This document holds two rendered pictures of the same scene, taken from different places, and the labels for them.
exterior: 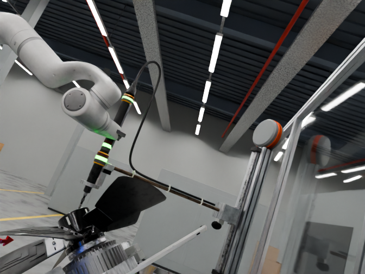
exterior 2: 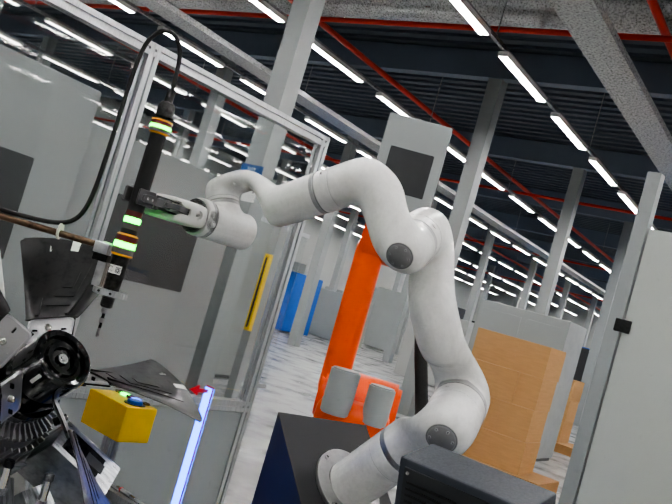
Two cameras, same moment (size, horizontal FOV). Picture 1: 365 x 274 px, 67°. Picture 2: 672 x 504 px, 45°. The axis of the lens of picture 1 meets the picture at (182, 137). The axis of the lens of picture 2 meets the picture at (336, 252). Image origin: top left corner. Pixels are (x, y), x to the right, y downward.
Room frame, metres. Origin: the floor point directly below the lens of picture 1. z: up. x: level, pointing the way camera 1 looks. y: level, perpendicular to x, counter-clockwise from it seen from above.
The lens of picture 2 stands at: (2.25, 1.38, 1.47)
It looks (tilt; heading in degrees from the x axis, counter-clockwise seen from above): 3 degrees up; 209
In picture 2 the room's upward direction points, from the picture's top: 16 degrees clockwise
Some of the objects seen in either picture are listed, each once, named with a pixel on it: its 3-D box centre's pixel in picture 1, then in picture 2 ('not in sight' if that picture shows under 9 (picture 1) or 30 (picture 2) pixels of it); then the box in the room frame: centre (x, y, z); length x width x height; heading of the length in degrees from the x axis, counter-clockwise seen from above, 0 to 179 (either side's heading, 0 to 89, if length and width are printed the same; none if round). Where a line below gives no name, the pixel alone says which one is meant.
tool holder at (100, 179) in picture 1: (97, 174); (111, 270); (1.04, 0.24, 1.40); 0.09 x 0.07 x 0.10; 115
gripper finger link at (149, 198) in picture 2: not in sight; (154, 201); (1.02, 0.28, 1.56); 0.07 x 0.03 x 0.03; 170
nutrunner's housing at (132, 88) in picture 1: (112, 134); (139, 197); (1.03, 0.25, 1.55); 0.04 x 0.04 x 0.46
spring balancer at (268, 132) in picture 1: (267, 135); not in sight; (1.34, -0.40, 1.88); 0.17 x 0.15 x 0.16; 170
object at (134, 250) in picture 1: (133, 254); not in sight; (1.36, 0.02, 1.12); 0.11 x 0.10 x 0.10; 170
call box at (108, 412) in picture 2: not in sight; (118, 417); (0.63, 0.02, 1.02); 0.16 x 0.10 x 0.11; 80
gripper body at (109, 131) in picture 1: (102, 124); (178, 210); (0.93, 0.27, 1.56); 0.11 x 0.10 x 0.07; 170
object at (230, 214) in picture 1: (227, 213); not in sight; (1.30, -0.32, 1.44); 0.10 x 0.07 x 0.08; 115
